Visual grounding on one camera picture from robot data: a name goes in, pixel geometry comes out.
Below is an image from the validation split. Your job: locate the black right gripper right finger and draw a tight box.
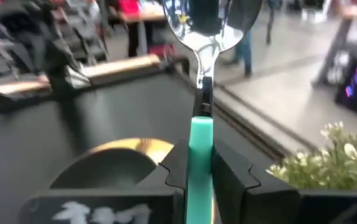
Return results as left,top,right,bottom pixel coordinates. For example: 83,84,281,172
202,76,357,224

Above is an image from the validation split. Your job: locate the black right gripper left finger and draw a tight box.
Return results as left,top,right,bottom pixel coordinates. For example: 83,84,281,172
18,76,204,224

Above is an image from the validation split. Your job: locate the person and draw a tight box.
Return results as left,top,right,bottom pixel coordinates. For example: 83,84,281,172
225,29,255,79

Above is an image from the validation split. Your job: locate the teal-handled metal spoon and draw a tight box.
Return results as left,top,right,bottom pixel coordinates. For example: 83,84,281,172
161,0,264,224

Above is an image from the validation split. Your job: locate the black ribbed bowl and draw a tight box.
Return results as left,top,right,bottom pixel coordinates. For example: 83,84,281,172
50,148,158,190

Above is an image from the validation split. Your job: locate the gold round plate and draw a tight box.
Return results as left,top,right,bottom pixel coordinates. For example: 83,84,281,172
88,138,175,165

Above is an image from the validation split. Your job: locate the small potted green plant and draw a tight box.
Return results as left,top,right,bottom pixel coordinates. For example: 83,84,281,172
265,121,357,191

